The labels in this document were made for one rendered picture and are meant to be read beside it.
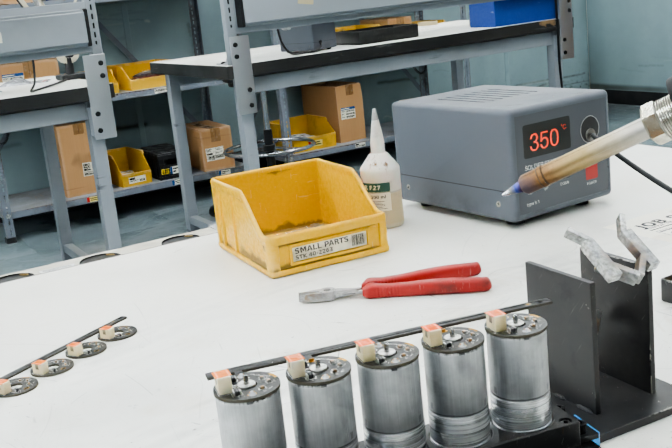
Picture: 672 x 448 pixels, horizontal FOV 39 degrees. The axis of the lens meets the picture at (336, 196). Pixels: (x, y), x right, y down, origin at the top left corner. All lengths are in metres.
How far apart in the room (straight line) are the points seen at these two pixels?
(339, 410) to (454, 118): 0.46
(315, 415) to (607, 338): 0.18
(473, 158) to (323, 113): 4.34
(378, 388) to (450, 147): 0.45
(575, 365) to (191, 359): 0.23
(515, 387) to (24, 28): 2.34
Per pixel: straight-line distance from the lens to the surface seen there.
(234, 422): 0.35
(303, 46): 3.08
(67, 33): 2.67
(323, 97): 5.07
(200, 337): 0.60
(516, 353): 0.38
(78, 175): 4.47
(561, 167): 0.36
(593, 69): 6.64
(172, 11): 5.03
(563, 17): 3.60
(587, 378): 0.45
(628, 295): 0.46
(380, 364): 0.36
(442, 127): 0.80
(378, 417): 0.37
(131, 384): 0.54
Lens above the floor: 0.95
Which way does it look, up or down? 13 degrees down
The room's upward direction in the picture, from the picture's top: 6 degrees counter-clockwise
